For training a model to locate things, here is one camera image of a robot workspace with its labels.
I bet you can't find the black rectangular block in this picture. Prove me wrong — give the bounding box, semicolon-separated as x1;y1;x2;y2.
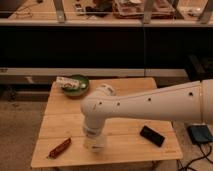
140;126;165;147

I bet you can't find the green bowl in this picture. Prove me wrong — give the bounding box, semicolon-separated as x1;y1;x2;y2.
61;74;89;97

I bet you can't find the red tray on shelf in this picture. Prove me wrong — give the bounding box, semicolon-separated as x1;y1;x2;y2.
112;0;175;18

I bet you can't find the white packet in bowl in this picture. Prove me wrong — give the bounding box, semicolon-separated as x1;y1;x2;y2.
56;77;80;89

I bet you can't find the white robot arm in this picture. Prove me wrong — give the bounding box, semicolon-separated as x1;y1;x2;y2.
81;79;213;138

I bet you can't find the blue power box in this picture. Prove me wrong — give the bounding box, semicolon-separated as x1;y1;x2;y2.
187;125;213;144

